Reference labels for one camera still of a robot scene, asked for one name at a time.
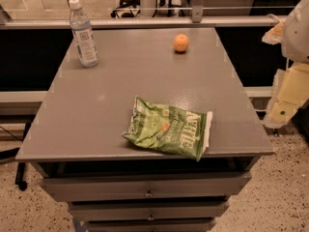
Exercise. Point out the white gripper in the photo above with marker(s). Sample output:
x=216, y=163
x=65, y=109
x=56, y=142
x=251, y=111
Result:
x=296, y=36

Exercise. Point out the orange fruit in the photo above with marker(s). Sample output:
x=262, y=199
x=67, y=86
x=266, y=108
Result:
x=181, y=43

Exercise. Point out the green jalapeno chip bag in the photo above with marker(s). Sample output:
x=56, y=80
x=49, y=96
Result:
x=169, y=129

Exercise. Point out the grey middle drawer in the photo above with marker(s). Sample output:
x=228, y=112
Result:
x=150, y=210

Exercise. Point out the grey drawer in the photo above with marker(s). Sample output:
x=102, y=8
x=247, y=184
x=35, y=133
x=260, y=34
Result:
x=150, y=210
x=164, y=225
x=145, y=186

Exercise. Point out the grey top drawer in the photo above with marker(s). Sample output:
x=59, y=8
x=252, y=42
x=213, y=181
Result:
x=145, y=186

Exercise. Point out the black office chair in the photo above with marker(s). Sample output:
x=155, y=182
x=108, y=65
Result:
x=126, y=0

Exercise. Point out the grey bottom drawer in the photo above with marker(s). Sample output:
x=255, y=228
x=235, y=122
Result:
x=164, y=225

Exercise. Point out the clear plastic water bottle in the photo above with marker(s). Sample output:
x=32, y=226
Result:
x=83, y=34

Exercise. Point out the black stand base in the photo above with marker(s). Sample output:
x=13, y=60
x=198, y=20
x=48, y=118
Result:
x=10, y=154

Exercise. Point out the metal window rail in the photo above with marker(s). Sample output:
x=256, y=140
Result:
x=153, y=22

